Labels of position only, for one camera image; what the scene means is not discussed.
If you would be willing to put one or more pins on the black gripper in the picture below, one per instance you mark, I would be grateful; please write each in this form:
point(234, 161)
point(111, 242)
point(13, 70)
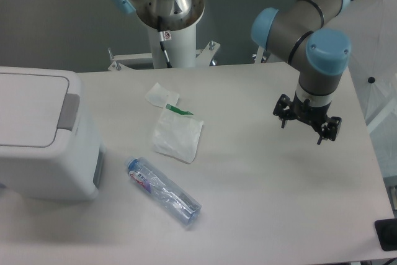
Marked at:
point(327, 127)

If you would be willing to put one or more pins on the white plastic trash can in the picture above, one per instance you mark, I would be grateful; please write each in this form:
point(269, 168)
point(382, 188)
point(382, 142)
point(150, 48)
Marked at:
point(50, 146)

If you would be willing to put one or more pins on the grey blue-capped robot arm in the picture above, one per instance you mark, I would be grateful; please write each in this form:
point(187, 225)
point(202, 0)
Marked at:
point(299, 37)

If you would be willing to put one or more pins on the white umbrella with lettering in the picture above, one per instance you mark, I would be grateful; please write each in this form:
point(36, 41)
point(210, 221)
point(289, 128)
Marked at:
point(371, 27)

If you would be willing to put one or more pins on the white plastic bag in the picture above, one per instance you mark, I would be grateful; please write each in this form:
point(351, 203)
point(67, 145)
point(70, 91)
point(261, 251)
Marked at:
point(177, 135)

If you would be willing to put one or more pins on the black device at table edge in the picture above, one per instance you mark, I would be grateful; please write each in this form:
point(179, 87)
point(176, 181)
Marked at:
point(386, 233)

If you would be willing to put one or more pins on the green plastic strip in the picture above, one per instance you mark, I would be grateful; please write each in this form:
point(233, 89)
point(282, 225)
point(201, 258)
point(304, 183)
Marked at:
point(177, 110)

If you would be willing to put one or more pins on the small white paper wrapper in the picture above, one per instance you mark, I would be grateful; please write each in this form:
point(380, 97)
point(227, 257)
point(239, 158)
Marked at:
point(159, 96)

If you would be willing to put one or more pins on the clear plastic water bottle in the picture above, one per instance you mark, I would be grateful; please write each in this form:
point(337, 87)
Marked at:
point(163, 190)

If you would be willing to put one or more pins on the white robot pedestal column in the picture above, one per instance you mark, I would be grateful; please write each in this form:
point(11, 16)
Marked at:
point(171, 27)

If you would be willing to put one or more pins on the white metal base frame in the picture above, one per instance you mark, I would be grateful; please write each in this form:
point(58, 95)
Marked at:
point(178, 54)

